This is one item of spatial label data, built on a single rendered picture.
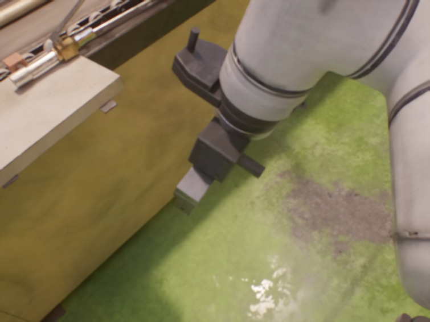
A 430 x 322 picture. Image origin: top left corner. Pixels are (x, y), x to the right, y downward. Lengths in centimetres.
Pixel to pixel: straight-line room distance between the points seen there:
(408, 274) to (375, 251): 112
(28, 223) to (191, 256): 58
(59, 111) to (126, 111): 32
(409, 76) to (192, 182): 23
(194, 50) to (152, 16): 52
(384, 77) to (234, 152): 15
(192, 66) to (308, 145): 121
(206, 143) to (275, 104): 8
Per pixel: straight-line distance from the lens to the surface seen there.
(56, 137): 64
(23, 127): 66
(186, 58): 36
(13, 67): 77
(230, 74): 31
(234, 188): 139
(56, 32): 75
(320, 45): 27
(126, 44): 86
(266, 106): 31
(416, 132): 23
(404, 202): 22
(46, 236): 104
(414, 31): 27
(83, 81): 69
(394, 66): 28
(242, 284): 123
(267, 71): 28
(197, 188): 37
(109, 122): 92
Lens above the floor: 118
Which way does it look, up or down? 53 degrees down
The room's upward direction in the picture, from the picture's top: 13 degrees counter-clockwise
